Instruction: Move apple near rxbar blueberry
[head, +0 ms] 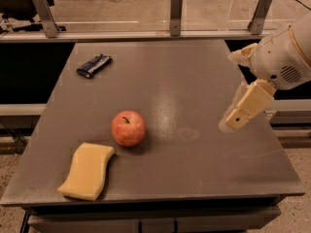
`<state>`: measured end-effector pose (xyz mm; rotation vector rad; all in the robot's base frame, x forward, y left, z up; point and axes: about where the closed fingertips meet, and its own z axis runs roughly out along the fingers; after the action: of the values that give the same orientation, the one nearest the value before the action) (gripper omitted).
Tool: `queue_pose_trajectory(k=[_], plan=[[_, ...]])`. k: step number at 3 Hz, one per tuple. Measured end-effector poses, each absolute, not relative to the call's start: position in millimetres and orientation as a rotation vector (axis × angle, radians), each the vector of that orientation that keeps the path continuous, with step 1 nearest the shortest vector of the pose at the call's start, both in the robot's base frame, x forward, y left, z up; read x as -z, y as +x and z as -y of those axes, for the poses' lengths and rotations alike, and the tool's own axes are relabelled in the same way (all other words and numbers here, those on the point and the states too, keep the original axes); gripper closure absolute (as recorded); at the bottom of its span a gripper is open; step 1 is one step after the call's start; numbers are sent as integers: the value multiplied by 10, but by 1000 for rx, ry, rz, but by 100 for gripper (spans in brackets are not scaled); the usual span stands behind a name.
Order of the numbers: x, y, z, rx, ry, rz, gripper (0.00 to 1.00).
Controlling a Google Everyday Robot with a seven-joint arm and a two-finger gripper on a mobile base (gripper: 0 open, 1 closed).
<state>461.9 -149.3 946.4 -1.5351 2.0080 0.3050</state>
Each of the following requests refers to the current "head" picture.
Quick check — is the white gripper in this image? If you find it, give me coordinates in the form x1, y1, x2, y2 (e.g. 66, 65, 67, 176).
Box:
219, 23, 311, 133

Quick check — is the red apple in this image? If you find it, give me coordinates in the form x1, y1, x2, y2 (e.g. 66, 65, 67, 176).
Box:
111, 111, 147, 148

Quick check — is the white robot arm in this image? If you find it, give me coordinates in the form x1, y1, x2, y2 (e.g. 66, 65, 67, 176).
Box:
219, 14, 311, 133

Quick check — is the dark blue rxbar wrapper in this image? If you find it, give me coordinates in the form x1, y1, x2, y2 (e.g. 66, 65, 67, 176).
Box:
76, 54, 112, 79

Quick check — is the yellow sponge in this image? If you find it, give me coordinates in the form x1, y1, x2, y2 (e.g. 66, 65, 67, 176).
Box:
57, 143, 116, 201

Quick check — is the dark equipment in corner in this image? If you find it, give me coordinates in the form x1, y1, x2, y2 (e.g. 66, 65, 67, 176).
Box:
0, 0, 54, 20

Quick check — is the right metal bracket post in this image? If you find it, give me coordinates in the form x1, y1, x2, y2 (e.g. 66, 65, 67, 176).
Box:
248, 0, 273, 35

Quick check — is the metal bracket post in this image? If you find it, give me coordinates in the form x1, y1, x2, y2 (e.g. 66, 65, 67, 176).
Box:
248, 0, 273, 35
169, 0, 183, 37
32, 0, 59, 38

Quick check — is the middle metal bracket post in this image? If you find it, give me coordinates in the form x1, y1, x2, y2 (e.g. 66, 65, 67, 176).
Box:
169, 0, 183, 37

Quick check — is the left metal bracket post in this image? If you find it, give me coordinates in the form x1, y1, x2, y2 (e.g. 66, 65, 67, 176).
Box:
32, 0, 59, 38

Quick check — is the horizontal metal rail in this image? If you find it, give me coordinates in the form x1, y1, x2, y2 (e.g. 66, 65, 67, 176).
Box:
0, 29, 271, 43

